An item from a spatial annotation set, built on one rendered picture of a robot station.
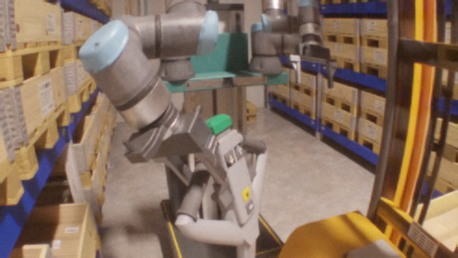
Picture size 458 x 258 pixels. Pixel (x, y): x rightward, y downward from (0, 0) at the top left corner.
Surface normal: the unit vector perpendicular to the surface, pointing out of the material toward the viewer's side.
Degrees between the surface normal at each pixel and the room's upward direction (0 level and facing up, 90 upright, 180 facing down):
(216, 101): 90
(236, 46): 90
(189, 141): 118
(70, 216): 90
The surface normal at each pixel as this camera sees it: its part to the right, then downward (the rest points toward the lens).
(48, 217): 0.29, 0.29
